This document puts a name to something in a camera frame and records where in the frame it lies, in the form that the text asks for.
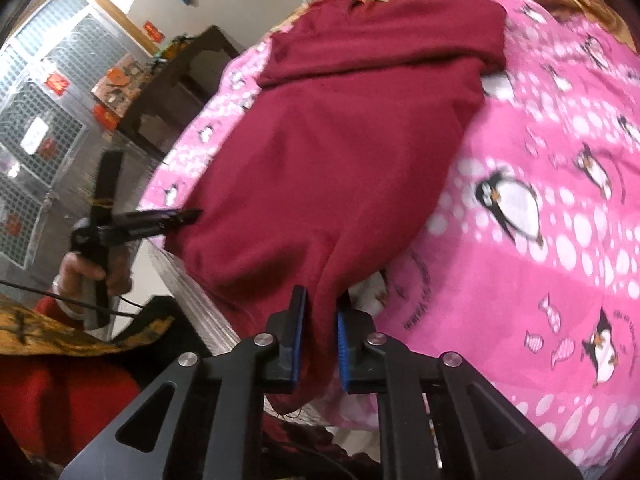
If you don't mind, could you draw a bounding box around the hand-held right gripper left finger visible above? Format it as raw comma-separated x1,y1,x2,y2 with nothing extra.
59,285,308,480

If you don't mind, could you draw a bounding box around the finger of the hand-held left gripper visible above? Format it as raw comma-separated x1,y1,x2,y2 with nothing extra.
97,217,193,248
107,207,203,226

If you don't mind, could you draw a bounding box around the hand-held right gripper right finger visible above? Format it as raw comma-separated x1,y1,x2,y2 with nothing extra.
335,292,583,480

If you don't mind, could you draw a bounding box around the dark red knit sweater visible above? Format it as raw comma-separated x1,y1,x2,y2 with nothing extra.
164,0,508,413

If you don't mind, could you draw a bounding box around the person's left forearm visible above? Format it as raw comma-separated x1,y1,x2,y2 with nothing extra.
30,275,88,323

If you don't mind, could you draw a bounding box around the person's left hand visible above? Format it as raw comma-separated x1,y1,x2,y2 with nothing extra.
52,250,133,311

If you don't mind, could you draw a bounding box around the gold patterned garment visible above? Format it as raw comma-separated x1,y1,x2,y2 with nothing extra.
0,294,176,358

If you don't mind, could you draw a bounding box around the white paper sign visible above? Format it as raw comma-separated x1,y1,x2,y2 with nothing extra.
20,115,53,153

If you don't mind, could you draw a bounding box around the orange box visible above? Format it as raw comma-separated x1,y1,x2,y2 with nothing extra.
92,55,146,106

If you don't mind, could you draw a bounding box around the red garment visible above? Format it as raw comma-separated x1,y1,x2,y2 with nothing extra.
0,355,143,466

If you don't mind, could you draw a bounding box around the dark wooden side table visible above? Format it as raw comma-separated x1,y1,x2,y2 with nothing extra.
117,25,246,161

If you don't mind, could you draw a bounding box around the green toy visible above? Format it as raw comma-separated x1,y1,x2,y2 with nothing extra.
150,35,193,61

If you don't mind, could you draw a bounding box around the metal grid window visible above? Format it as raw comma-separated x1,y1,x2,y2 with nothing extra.
0,0,136,271

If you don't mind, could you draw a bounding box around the pink penguin print blanket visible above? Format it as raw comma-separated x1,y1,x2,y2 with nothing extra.
137,0,640,466

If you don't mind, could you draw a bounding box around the black cable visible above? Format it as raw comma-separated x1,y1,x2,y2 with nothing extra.
0,280,151,318

